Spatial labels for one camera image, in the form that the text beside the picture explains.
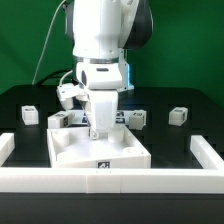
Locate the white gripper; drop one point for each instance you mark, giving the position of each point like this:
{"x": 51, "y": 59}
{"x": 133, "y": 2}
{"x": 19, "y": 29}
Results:
{"x": 100, "y": 84}

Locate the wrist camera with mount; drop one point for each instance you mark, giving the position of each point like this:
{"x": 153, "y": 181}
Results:
{"x": 67, "y": 92}

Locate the white U-shaped fence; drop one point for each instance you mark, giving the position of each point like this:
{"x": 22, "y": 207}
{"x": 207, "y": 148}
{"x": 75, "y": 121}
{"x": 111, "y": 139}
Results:
{"x": 70, "y": 180}

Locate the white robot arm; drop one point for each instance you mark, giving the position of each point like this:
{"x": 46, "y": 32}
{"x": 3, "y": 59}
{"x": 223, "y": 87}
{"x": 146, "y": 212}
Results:
{"x": 100, "y": 30}

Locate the white square table top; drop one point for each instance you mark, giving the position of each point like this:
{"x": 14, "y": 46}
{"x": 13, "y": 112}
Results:
{"x": 73, "y": 148}

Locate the sheet of fiducial markers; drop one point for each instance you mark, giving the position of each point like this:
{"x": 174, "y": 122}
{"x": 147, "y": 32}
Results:
{"x": 80, "y": 118}

